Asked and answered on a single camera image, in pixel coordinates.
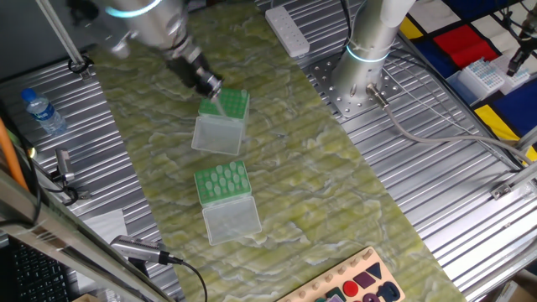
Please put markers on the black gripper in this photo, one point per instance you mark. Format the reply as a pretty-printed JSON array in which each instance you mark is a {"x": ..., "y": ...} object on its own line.
[{"x": 189, "y": 71}]

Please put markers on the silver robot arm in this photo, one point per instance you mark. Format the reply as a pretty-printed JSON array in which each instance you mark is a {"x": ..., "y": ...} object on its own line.
[{"x": 365, "y": 33}]

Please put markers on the green rack pipette tip box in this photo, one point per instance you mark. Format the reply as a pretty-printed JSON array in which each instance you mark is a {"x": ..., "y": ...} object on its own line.
[
  {"x": 218, "y": 136},
  {"x": 233, "y": 222}
]

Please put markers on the white pipette tip box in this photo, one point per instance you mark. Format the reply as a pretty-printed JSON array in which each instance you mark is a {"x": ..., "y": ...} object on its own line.
[{"x": 474, "y": 77}]

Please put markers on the white power strip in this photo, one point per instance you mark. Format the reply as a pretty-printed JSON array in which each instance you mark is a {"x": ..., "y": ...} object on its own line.
[{"x": 287, "y": 31}]

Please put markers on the green marble pattern mat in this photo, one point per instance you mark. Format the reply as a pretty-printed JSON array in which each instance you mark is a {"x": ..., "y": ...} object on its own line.
[{"x": 302, "y": 189}]

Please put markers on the aluminium pole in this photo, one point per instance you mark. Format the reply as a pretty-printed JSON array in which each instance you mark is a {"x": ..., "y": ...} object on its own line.
[{"x": 59, "y": 31}]

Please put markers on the clear water bottle blue cap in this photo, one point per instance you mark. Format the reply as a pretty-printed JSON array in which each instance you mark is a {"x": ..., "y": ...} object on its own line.
[{"x": 44, "y": 113}]

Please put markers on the white paper sheet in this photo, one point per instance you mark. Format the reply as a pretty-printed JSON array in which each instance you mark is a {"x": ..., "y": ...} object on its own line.
[{"x": 107, "y": 226}]

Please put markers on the wooden shape sorter board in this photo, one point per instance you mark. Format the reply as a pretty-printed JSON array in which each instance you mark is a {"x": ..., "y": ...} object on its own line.
[{"x": 369, "y": 262}]

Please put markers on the dark teal block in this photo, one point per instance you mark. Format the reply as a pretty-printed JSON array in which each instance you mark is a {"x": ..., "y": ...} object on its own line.
[{"x": 335, "y": 292}]

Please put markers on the red circle block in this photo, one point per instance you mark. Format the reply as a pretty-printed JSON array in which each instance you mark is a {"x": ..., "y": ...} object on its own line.
[{"x": 350, "y": 288}]

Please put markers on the navy triangle block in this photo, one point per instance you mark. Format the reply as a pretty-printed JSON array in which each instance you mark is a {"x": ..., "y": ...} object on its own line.
[{"x": 375, "y": 269}]

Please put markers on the lilac block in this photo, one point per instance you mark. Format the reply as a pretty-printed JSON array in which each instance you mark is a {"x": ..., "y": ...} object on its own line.
[{"x": 335, "y": 300}]

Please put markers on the purple square block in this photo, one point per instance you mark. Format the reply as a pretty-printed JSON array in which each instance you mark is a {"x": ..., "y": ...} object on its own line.
[{"x": 364, "y": 280}]

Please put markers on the black keyboard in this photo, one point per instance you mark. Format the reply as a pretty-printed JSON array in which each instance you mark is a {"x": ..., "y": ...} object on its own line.
[{"x": 38, "y": 277}]

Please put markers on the colourful Mondrian pattern cloth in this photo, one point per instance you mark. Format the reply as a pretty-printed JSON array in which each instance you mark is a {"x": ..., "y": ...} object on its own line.
[{"x": 465, "y": 46}]

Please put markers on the purple round block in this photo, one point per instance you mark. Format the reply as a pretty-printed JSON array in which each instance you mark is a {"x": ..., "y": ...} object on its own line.
[{"x": 371, "y": 298}]

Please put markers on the navy rounded block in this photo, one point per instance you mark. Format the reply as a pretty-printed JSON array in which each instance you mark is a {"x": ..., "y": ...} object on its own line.
[{"x": 381, "y": 293}]

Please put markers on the background black gripper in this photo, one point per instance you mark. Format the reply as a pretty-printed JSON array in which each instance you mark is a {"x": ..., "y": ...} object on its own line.
[{"x": 518, "y": 58}]

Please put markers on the cardboard box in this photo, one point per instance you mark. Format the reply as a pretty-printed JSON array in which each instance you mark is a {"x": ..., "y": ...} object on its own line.
[{"x": 520, "y": 291}]

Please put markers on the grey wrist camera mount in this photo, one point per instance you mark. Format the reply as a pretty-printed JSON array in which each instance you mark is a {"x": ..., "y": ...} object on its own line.
[{"x": 121, "y": 49}]

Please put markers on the silver perforated base plate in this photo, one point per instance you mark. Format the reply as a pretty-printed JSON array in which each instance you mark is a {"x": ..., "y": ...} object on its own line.
[{"x": 356, "y": 109}]

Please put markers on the small silver camera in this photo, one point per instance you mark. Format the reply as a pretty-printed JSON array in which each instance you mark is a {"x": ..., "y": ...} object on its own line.
[{"x": 64, "y": 163}]

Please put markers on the silver camera with black mount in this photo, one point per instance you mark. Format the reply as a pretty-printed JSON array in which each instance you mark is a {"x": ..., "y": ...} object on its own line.
[{"x": 134, "y": 248}]

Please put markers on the aluminium frame beam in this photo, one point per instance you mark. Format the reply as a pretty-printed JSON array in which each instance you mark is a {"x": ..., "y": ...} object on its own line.
[{"x": 50, "y": 226}]

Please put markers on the aluminium corner bracket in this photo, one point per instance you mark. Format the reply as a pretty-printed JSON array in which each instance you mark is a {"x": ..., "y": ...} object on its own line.
[{"x": 516, "y": 182}]

